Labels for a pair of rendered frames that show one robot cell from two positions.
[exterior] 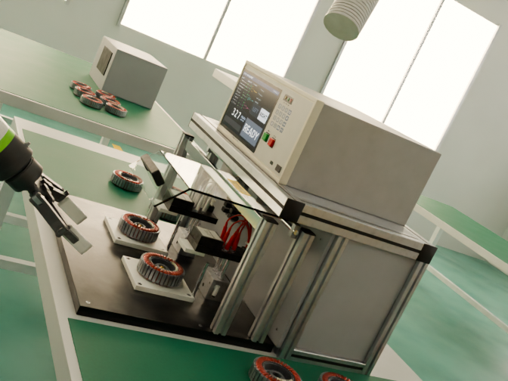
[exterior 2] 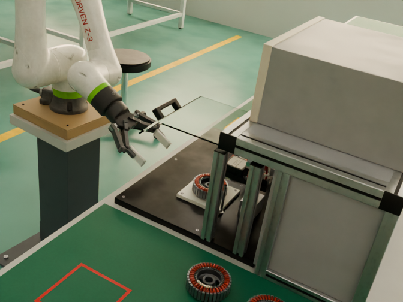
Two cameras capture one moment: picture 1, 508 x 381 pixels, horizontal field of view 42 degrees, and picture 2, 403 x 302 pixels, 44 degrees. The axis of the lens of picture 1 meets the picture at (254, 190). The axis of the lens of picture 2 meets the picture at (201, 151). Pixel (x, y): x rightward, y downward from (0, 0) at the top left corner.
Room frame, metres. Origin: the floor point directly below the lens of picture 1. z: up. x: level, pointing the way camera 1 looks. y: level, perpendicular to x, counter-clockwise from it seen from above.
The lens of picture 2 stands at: (0.71, -0.92, 1.64)
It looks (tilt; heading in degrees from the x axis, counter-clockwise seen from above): 29 degrees down; 54
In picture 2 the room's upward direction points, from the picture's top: 8 degrees clockwise
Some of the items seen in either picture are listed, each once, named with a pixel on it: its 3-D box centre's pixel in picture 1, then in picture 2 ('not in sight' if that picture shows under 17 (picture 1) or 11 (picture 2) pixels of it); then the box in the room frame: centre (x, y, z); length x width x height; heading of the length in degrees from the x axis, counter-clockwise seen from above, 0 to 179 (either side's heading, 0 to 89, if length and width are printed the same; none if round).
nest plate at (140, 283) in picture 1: (157, 278); (208, 193); (1.51, 0.12, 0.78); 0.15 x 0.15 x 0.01; 29
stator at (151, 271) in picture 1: (161, 269); (210, 186); (1.51, 0.12, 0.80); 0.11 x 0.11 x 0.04
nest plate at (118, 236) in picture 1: (135, 235); not in sight; (1.72, 0.24, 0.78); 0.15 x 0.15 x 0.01; 29
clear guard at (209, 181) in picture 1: (212, 193); (211, 128); (1.45, 0.08, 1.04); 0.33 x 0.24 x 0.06; 119
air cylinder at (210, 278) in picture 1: (213, 283); (250, 204); (1.58, 0.00, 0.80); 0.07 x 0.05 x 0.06; 29
